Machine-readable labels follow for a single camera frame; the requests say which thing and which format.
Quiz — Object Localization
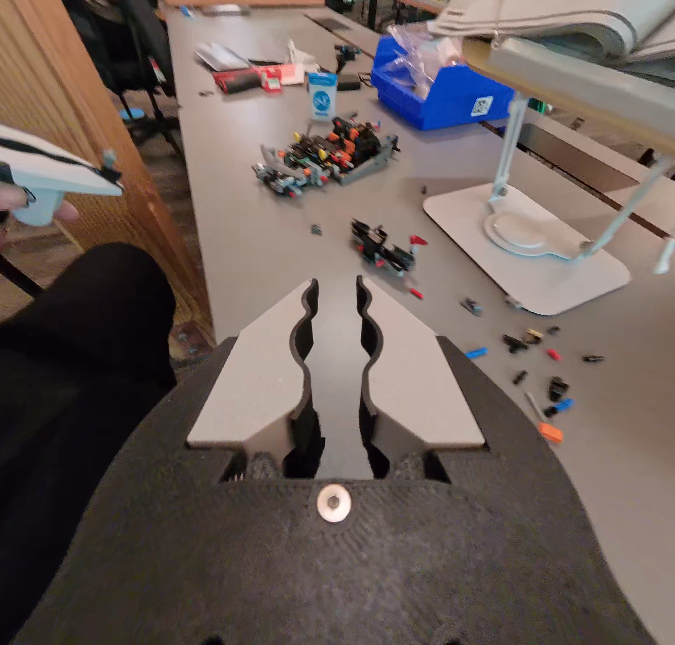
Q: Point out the person's black pants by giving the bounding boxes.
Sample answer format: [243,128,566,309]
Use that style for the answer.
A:
[0,242,177,645]

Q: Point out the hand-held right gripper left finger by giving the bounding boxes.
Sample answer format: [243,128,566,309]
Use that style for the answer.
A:
[186,278,325,480]

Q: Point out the small black lego assembly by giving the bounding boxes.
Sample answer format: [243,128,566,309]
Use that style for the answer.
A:
[351,218,429,279]

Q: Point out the white pouch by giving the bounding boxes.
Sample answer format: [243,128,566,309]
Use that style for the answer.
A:
[194,41,251,71]

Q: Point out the clear plastic bags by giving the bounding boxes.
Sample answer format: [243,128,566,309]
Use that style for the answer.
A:
[381,20,465,100]

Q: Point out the white book stand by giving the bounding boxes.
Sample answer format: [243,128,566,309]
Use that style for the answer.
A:
[422,36,675,316]

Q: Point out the white papers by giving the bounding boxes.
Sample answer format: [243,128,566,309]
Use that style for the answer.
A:
[285,38,320,74]

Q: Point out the blue storage bin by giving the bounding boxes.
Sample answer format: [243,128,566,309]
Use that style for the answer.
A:
[371,34,515,131]

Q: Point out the scattered loose lego pieces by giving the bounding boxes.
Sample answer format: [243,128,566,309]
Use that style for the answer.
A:
[308,184,606,444]

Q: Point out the black office chair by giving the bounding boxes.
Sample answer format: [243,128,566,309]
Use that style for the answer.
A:
[50,0,185,156]

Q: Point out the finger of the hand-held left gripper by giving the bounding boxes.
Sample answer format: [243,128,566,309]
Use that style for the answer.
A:
[0,150,126,198]
[0,123,102,174]

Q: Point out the lego instruction book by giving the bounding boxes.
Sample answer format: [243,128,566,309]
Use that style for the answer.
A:
[432,0,675,66]

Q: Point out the black cylinder with red end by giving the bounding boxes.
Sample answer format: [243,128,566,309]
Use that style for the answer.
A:
[212,68,264,95]

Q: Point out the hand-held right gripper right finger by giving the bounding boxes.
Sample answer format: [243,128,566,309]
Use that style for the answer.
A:
[356,274,487,480]

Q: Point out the multicoloured lego chassis model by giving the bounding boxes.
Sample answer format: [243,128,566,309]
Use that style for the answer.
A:
[252,112,401,199]

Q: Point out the wooden column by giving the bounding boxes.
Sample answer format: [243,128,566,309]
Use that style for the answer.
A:
[0,0,217,348]

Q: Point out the person's left hand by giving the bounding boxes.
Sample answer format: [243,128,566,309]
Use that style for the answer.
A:
[0,184,81,248]

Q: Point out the white blue gum container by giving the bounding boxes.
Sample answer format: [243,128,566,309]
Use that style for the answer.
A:
[307,72,338,123]

